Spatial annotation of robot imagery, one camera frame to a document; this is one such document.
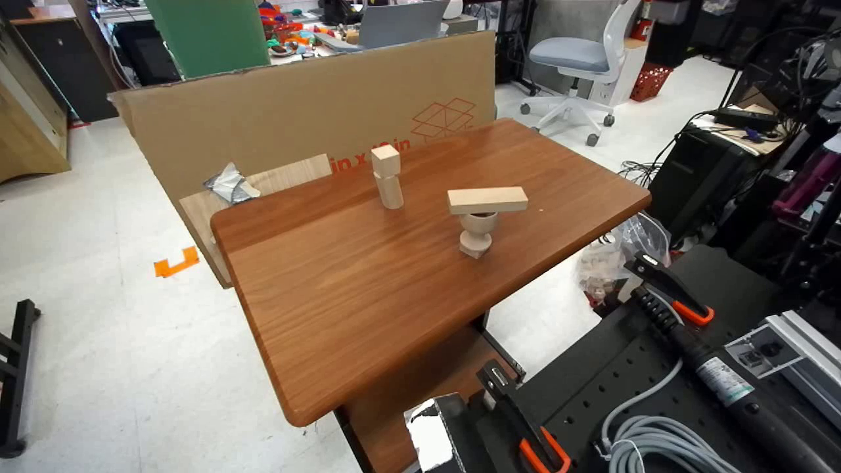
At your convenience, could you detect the small wooden cube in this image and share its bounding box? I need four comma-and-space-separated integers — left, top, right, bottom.
371, 146, 402, 178

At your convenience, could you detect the wooden cylindrical block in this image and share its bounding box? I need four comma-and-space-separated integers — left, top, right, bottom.
375, 176, 405, 210

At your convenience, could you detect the flat wooden rectangular block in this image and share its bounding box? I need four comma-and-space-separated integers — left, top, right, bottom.
447, 186, 527, 213

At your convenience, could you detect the black cylindrical tube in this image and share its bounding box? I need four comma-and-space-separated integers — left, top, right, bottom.
634, 289, 832, 473

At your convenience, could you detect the large brown cardboard sheet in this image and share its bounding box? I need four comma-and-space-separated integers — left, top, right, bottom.
111, 31, 497, 285

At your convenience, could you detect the crumpled white plastic wrap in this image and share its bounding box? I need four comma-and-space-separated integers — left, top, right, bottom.
205, 164, 260, 205

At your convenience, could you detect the grey laptop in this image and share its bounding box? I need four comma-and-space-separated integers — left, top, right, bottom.
360, 0, 447, 50

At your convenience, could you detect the black orange bar clamp front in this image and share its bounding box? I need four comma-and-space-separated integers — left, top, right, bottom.
477, 360, 573, 473

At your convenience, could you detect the black orange bar clamp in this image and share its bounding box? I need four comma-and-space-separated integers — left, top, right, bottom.
624, 253, 715, 330
477, 360, 573, 473

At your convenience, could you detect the black orange bar clamp right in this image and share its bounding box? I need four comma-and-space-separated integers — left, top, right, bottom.
624, 253, 715, 330

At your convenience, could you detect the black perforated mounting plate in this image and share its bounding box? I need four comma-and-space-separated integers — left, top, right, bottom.
455, 243, 841, 473

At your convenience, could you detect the grey office chair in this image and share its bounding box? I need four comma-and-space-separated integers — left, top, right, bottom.
517, 0, 641, 147

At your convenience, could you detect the red basket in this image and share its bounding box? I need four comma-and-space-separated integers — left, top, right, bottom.
631, 63, 670, 104

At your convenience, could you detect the green board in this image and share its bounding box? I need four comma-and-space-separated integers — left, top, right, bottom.
145, 0, 268, 79

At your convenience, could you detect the wooden cabinet left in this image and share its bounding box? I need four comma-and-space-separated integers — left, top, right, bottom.
0, 25, 71, 181

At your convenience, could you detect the black stand on floor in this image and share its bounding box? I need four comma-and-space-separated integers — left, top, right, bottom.
0, 301, 38, 457

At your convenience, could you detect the coiled grey cable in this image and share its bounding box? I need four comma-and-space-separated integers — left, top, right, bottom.
597, 357, 747, 473

